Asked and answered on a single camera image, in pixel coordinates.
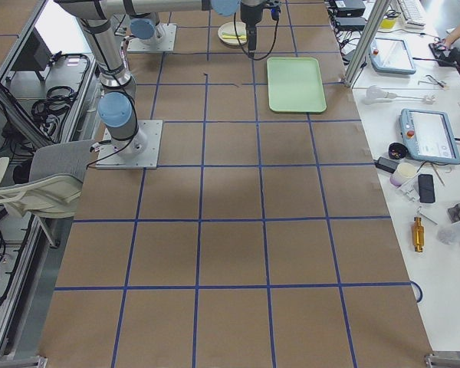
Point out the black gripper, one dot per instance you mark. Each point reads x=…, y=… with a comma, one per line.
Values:
x=248, y=14

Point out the cream round plate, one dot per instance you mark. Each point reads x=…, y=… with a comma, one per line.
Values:
x=235, y=29

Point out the yellow plastic fork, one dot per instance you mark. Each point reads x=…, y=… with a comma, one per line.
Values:
x=239, y=37

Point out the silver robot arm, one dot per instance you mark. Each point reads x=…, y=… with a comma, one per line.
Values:
x=128, y=140

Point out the person hand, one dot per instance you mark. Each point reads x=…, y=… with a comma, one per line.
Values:
x=450, y=39

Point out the light green tray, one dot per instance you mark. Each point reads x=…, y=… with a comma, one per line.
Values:
x=295, y=85

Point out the yellow container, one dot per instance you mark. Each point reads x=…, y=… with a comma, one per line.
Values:
x=389, y=19

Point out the far blue teach pendant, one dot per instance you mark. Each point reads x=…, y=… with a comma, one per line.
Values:
x=391, y=55

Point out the blue teach pendant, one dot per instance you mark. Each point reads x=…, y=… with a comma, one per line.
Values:
x=391, y=55
x=428, y=136

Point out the white plastic bulb tool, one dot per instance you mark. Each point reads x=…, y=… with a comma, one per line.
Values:
x=376, y=95

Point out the white keyboard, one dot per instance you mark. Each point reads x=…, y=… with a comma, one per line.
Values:
x=411, y=13

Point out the black round container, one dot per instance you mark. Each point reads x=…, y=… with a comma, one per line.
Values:
x=397, y=151

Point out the black power adapter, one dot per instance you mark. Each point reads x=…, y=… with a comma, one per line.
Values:
x=386, y=165

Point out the near blue teach pendant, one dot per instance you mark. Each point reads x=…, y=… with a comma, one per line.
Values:
x=428, y=136

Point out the white paper cup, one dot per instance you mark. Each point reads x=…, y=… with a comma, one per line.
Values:
x=402, y=174

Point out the black smartphone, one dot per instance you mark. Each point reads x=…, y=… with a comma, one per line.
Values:
x=426, y=188

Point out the grey office chair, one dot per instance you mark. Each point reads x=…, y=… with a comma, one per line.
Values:
x=55, y=182

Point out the gold metal fitting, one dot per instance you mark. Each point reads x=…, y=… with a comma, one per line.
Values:
x=418, y=239

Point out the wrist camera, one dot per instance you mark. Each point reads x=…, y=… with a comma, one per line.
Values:
x=275, y=7

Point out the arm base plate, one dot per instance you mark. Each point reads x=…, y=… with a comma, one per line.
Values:
x=142, y=152
x=153, y=38

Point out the aluminium frame post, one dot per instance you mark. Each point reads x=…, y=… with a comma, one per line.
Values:
x=373, y=23

